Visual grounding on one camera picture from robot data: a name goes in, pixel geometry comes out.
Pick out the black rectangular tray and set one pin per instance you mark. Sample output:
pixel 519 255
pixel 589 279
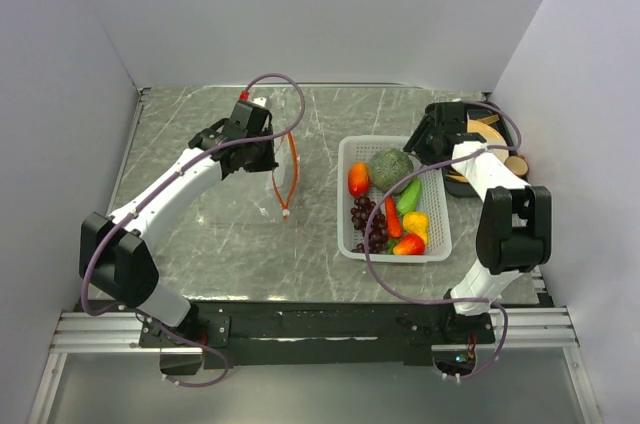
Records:
pixel 476 110

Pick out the yellow bell pepper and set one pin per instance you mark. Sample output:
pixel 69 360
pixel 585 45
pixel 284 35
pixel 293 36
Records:
pixel 417 223

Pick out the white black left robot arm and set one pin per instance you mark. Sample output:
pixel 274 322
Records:
pixel 116 250

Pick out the gold knife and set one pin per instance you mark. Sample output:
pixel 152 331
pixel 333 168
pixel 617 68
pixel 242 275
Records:
pixel 488 120

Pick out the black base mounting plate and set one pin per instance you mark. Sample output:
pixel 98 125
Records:
pixel 256 333

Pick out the orange carrot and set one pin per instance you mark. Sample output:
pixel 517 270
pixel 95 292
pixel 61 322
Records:
pixel 394 227

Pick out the clear zip top bag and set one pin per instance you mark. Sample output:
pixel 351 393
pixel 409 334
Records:
pixel 260 191

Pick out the green netted melon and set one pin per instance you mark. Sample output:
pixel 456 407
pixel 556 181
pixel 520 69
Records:
pixel 387 167

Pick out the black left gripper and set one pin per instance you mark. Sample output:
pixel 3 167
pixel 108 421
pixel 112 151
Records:
pixel 268 163

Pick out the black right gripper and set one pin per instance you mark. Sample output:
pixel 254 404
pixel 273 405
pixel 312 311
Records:
pixel 416 140

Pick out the red orange mango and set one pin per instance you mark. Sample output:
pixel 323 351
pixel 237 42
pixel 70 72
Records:
pixel 358 180

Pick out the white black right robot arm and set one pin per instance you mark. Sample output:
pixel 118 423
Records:
pixel 514 231

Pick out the green bitter gourd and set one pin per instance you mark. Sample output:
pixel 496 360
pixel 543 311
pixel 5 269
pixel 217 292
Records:
pixel 410 197

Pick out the brown ceramic cup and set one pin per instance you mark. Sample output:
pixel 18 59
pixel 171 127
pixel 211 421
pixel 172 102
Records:
pixel 517 165

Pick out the peach and cream plate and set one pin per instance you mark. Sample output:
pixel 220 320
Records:
pixel 487 131

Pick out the aluminium frame rail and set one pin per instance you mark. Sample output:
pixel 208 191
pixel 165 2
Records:
pixel 113 333

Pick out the dark purple grape bunch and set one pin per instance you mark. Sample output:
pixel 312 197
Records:
pixel 361 212

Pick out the white plastic perforated basket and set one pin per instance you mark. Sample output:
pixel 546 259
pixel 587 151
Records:
pixel 353 149

